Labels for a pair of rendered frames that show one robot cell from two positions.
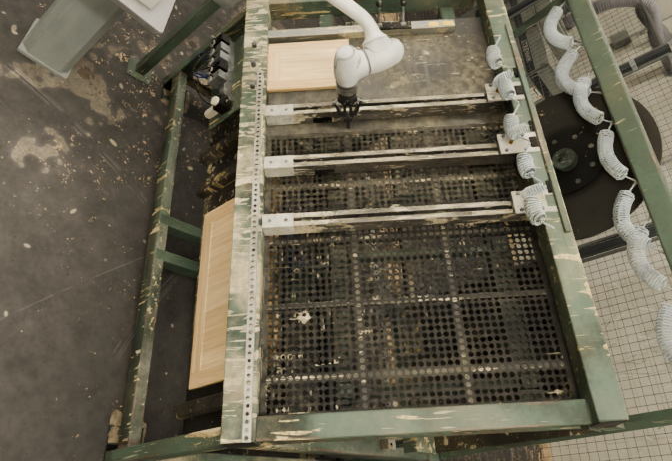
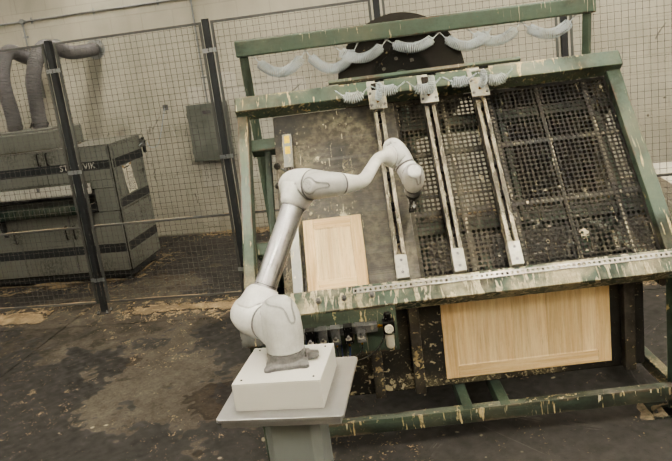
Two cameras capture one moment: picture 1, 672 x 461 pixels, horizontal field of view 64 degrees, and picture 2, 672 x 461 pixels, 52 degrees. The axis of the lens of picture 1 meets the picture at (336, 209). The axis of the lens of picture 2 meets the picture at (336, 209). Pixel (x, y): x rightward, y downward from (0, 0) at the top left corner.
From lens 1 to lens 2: 2.73 m
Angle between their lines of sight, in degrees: 38
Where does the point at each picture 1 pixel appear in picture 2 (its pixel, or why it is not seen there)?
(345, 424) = (656, 195)
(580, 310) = (555, 65)
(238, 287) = (576, 275)
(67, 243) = not seen: outside the picture
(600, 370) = (592, 59)
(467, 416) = (632, 129)
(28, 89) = not seen: outside the picture
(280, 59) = (329, 279)
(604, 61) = (332, 35)
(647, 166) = (432, 22)
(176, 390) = not seen: hidden behind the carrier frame
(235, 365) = (635, 267)
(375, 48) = (403, 153)
